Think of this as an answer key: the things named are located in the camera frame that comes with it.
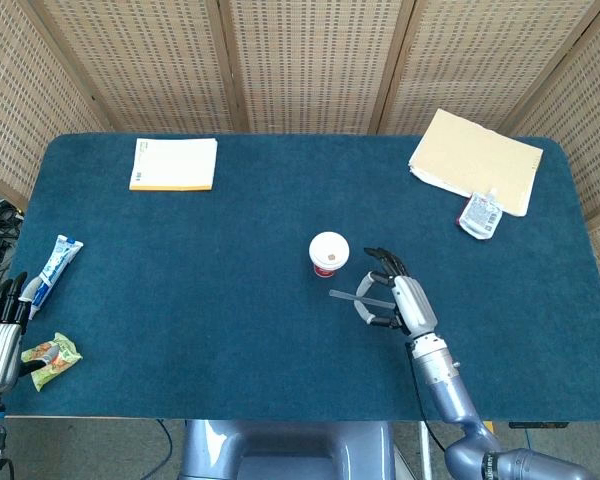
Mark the blue-grey robot torso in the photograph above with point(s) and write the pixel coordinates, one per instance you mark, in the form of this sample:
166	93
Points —
290	450

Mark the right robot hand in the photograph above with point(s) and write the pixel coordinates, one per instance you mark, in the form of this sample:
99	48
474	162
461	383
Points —
415	305

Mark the blue felt table cover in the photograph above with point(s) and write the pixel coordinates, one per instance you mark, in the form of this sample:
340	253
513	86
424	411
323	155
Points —
205	310

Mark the white spouted snack pouch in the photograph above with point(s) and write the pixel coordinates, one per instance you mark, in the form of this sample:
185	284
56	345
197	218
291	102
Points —
480	216

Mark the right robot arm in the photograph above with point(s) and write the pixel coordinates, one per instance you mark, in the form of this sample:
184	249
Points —
450	395

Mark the transparent plastic straw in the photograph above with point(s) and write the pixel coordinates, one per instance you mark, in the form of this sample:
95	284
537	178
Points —
345	295

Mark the green snack packet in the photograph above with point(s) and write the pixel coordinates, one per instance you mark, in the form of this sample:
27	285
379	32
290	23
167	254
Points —
65	357

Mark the black flat bar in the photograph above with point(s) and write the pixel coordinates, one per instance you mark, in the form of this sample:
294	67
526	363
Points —
540	425

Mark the white notebook with yellow edge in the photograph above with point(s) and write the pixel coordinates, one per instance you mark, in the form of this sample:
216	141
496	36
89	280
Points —
175	164

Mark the red cup with white lid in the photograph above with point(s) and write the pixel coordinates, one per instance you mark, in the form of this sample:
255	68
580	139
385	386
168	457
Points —
329	250

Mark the beige manila folder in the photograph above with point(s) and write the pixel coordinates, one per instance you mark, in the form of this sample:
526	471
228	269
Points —
472	155

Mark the white table leg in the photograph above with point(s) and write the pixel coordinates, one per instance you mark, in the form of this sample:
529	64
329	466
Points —
424	452

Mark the white blue toothpaste tube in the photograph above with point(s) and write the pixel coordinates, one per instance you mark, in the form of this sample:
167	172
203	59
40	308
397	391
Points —
57	262

